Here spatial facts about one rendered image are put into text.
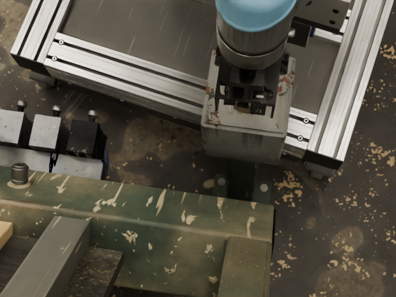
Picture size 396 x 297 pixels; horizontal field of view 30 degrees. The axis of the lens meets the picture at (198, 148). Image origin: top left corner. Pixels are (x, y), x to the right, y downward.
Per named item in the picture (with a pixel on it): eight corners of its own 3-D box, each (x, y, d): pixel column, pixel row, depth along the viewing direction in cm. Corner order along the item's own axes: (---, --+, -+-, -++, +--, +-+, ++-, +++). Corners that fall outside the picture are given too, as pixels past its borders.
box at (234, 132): (287, 96, 121) (297, 55, 103) (277, 167, 118) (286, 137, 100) (214, 86, 122) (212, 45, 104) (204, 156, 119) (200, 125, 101)
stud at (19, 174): (30, 181, 109) (31, 162, 108) (25, 187, 107) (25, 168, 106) (14, 178, 109) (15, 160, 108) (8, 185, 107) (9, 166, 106)
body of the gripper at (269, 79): (213, 112, 90) (210, 78, 79) (223, 46, 92) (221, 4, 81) (274, 120, 90) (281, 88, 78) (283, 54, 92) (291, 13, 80)
